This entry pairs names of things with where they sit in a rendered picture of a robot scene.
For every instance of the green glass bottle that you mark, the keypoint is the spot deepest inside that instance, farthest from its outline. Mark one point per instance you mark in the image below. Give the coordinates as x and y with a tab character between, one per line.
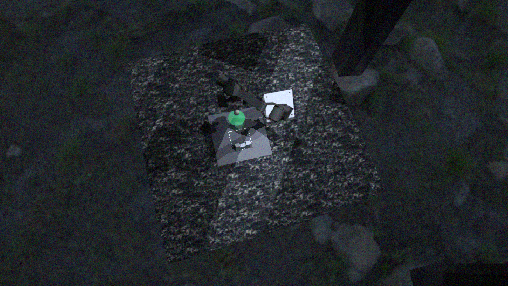
236	119

